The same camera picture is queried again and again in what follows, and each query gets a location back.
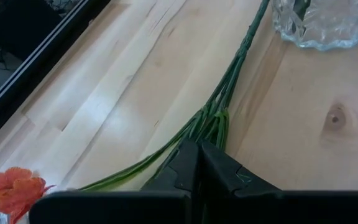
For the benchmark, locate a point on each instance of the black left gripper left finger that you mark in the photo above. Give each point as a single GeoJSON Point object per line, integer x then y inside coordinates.
{"type": "Point", "coordinates": [172, 186]}

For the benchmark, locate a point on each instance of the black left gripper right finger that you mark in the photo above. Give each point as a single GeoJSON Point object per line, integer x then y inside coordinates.
{"type": "Point", "coordinates": [228, 193]}

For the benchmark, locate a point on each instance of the orange artificial flower bunch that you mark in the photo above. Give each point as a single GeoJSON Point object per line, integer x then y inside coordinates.
{"type": "Point", "coordinates": [228, 81]}

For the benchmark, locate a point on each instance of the faceted flared clear glass vase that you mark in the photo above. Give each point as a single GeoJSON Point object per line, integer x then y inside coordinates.
{"type": "Point", "coordinates": [337, 25]}

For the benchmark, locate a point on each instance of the black aluminium table frame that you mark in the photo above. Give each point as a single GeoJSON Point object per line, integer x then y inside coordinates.
{"type": "Point", "coordinates": [26, 71]}

